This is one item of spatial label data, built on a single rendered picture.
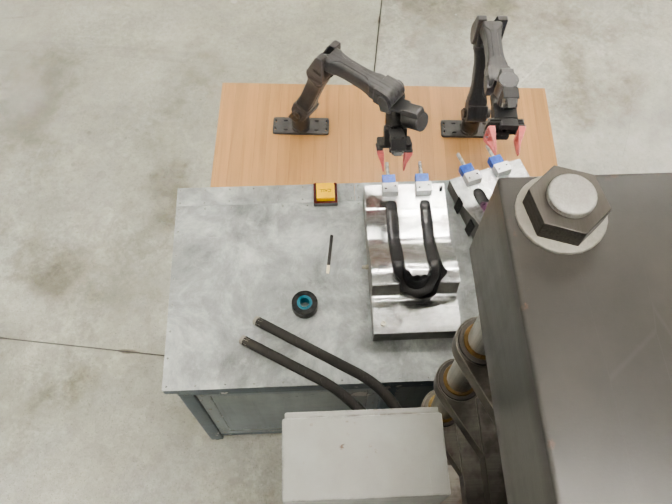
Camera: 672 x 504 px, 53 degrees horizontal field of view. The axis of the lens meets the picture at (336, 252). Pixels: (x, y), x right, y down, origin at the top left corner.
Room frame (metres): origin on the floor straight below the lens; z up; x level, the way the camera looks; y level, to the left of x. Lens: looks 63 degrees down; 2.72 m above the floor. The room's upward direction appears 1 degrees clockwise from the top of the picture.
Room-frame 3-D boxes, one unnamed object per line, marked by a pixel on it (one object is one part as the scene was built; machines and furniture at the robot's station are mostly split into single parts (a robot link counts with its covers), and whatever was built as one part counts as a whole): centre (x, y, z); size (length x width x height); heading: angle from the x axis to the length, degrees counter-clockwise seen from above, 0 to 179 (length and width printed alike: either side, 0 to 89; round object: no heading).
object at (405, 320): (0.95, -0.23, 0.87); 0.50 x 0.26 x 0.14; 4
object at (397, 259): (0.96, -0.24, 0.92); 0.35 x 0.16 x 0.09; 4
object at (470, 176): (1.28, -0.43, 0.86); 0.13 x 0.05 x 0.05; 21
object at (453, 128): (1.49, -0.47, 0.84); 0.20 x 0.07 x 0.08; 90
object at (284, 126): (1.49, 0.13, 0.84); 0.20 x 0.07 x 0.08; 90
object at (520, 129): (1.15, -0.49, 1.20); 0.09 x 0.07 x 0.07; 0
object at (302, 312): (0.80, 0.09, 0.82); 0.08 x 0.08 x 0.04
